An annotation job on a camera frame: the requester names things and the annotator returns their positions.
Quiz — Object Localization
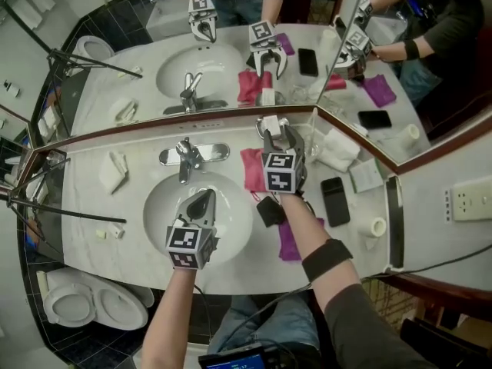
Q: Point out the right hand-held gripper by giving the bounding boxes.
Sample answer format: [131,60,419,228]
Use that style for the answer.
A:
[262,124,308,194]

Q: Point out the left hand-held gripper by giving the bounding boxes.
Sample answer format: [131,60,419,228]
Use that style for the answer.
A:
[165,189,219,271]

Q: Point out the person's left forearm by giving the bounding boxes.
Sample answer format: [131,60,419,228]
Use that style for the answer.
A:
[140,267,199,369]

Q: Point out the person's right forearm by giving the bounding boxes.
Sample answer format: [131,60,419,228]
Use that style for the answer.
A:
[277,192,364,313]

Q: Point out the white sink basin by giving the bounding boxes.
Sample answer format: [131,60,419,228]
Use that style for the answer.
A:
[142,171,254,267]

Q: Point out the pink cloth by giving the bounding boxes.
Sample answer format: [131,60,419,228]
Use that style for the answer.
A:
[240,147,270,194]

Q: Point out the thick folded white towel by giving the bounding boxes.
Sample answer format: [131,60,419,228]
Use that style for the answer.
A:
[317,128,361,173]

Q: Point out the chrome faucet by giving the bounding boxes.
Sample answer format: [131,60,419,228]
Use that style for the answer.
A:
[158,137,231,186]

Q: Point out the black cloth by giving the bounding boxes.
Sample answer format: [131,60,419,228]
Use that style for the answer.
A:
[255,195,288,229]

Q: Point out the black smartphone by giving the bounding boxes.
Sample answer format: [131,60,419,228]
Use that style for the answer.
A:
[320,175,351,228]

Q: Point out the white and green card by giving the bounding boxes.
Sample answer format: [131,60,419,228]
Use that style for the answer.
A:
[348,158,385,194]

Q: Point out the purple cloth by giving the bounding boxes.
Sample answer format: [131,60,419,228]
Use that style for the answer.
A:
[277,217,326,263]

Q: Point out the small folded white towel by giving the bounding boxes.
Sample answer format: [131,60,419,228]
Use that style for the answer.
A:
[98,150,130,195]

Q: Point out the narrow wood framed mirror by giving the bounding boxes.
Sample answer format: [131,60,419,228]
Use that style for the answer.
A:
[315,0,492,175]

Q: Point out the black tripod light stand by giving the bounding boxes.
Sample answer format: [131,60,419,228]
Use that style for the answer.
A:
[0,150,128,253]

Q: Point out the white toilet paper roll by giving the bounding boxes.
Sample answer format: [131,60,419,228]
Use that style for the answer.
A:
[357,216,388,251]

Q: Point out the person's blue jeans legs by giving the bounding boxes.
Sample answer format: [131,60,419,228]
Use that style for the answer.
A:
[207,290,322,361]

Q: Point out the long black ledge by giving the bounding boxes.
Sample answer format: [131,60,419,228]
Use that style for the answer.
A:
[384,175,407,271]

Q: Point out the chest mounted monitor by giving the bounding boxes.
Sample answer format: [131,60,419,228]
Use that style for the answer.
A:
[198,342,270,369]

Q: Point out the wide wood framed mirror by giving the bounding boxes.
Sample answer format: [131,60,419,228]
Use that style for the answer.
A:
[0,0,372,153]

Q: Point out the person's dark grey shirt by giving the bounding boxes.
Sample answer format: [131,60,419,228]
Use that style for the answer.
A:
[322,282,427,369]

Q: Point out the right hand-held gripper cable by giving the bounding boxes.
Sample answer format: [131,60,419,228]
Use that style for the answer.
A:
[214,281,314,355]

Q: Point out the cream wall power socket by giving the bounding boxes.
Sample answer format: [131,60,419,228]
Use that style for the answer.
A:
[441,178,492,224]

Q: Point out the thick black power cable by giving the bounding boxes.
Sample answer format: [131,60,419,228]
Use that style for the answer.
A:
[361,242,492,280]

